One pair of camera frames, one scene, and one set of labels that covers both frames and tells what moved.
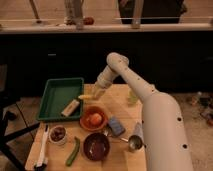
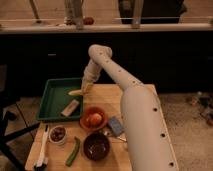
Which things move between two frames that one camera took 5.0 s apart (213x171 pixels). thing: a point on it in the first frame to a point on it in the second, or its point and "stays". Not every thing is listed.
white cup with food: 58,134 stays
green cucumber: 74,151 stays
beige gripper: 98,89 to 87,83
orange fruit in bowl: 95,119 stays
